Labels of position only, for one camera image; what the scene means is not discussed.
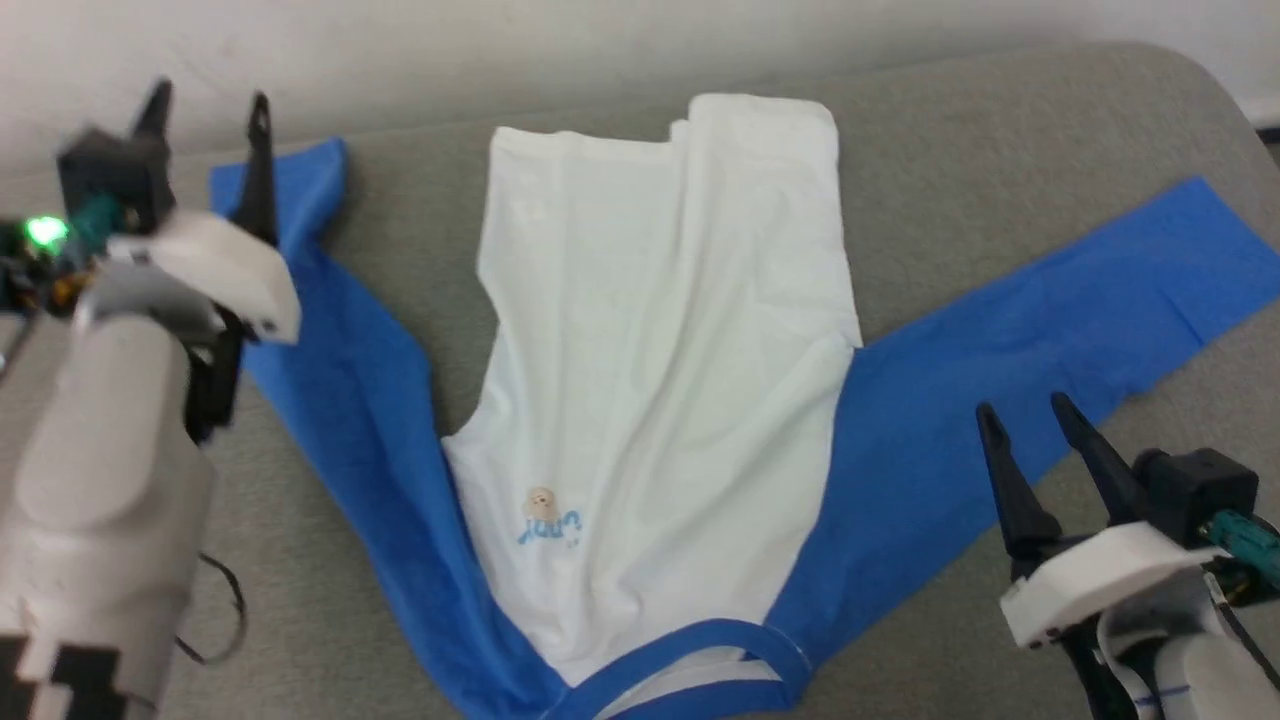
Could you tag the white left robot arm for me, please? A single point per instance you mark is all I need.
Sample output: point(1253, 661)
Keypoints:
point(100, 480)

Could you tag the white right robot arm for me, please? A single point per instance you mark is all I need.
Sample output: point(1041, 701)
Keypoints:
point(1200, 670)

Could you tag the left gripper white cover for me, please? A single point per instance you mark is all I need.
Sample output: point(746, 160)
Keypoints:
point(230, 265)

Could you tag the blue and white long-sleeve shirt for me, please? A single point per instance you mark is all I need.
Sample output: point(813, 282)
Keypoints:
point(660, 350)

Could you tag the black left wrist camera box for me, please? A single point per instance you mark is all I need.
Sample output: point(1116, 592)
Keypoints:
point(115, 175)

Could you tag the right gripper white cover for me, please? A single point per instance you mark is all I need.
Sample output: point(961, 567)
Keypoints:
point(1090, 580)

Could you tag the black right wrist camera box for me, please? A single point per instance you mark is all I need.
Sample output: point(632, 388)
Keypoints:
point(1200, 490)

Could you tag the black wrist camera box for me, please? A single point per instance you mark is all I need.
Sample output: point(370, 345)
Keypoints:
point(115, 175)
point(1200, 490)

